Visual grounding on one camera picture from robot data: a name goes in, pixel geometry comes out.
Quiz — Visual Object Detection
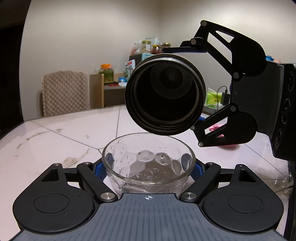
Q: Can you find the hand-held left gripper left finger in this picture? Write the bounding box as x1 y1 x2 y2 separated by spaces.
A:
42 162 118 204

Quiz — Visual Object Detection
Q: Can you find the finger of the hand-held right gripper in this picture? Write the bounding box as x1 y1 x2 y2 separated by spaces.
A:
191 103 239 147
162 20 242 80

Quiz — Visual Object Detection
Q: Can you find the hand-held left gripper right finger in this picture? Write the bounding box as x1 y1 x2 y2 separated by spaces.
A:
179 162 257 204

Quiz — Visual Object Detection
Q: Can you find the clear dimpled glass cup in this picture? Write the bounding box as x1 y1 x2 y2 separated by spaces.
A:
102 133 196 194

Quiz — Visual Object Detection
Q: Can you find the pink printed thermos bottle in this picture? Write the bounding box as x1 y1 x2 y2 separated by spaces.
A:
125 53 207 136

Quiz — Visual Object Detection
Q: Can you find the pink bottle cap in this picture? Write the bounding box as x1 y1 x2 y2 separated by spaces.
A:
208 123 240 148

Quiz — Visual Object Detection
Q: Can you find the green tissue pack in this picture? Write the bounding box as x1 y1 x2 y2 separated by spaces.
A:
206 91 219 105

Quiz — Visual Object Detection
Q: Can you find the wooden shelf unit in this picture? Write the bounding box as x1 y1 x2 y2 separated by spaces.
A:
90 73 130 108

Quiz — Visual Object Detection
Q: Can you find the beige quilted chair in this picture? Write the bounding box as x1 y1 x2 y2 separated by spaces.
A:
41 71 90 117

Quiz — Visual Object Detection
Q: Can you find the clear bag of snacks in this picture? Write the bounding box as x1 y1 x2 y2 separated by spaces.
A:
130 42 142 56

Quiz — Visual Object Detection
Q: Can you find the white and red carton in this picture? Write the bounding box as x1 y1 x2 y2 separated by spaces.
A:
124 59 136 81

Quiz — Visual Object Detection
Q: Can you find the green jar with orange lid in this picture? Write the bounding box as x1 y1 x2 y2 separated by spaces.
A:
99 64 114 84

